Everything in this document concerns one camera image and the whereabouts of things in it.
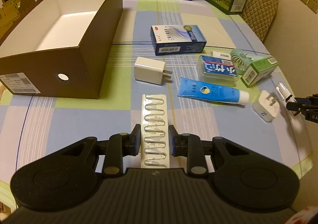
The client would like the plaid tablecloth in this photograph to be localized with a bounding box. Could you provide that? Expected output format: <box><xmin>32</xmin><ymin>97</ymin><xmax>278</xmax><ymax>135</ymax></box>
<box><xmin>1</xmin><ymin>0</ymin><xmax>313</xmax><ymax>212</ymax></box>

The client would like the mint handheld fan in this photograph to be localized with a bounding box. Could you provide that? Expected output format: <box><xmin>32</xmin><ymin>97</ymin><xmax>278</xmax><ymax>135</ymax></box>
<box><xmin>230</xmin><ymin>48</ymin><xmax>265</xmax><ymax>76</ymax></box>

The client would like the clear blue label box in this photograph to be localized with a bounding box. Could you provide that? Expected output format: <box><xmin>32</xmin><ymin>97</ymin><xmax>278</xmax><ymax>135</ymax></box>
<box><xmin>197</xmin><ymin>55</ymin><xmax>239</xmax><ymax>87</ymax></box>

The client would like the blue medicine box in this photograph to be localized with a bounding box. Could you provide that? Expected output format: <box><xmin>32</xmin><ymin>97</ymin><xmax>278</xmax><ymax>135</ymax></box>
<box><xmin>150</xmin><ymin>25</ymin><xmax>207</xmax><ymax>56</ymax></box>

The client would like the silver pill blister pack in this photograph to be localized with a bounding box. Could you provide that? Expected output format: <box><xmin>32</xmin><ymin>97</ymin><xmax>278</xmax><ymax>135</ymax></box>
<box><xmin>140</xmin><ymin>94</ymin><xmax>170</xmax><ymax>168</ymax></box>

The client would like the quilted beige chair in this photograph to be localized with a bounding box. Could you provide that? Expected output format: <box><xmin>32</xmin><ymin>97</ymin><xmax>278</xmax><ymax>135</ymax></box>
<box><xmin>241</xmin><ymin>0</ymin><xmax>280</xmax><ymax>42</ymax></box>

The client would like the brown cardboard carton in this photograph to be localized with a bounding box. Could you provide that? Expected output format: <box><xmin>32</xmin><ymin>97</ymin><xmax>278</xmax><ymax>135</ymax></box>
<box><xmin>1</xmin><ymin>0</ymin><xmax>36</xmax><ymax>37</ymax></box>

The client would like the green white medicine box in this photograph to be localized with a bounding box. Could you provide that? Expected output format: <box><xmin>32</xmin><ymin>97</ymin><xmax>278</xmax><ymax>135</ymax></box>
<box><xmin>241</xmin><ymin>56</ymin><xmax>279</xmax><ymax>88</ymax></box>

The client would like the white wall charger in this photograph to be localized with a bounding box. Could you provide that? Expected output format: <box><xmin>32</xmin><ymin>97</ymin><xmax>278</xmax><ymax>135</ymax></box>
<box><xmin>134</xmin><ymin>56</ymin><xmax>172</xmax><ymax>85</ymax></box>

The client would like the blue toothpaste tube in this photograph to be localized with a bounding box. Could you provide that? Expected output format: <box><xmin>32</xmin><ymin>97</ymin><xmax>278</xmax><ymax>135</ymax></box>
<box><xmin>178</xmin><ymin>77</ymin><xmax>250</xmax><ymax>105</ymax></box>

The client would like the white pill bottle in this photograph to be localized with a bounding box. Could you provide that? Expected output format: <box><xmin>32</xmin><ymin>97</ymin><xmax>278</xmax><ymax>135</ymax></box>
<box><xmin>211</xmin><ymin>51</ymin><xmax>231</xmax><ymax>61</ymax></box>

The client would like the white plug adapter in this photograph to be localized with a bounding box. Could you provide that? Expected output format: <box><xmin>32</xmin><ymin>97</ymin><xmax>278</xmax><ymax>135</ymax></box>
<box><xmin>252</xmin><ymin>90</ymin><xmax>280</xmax><ymax>123</ymax></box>

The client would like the brown cardboard shoe box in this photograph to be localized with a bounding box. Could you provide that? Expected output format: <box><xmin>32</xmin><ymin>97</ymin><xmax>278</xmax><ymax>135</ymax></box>
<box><xmin>1</xmin><ymin>0</ymin><xmax>123</xmax><ymax>99</ymax></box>

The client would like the small white clear bottle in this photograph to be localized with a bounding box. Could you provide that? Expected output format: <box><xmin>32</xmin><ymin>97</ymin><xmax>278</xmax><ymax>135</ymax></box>
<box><xmin>276</xmin><ymin>82</ymin><xmax>297</xmax><ymax>106</ymax></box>

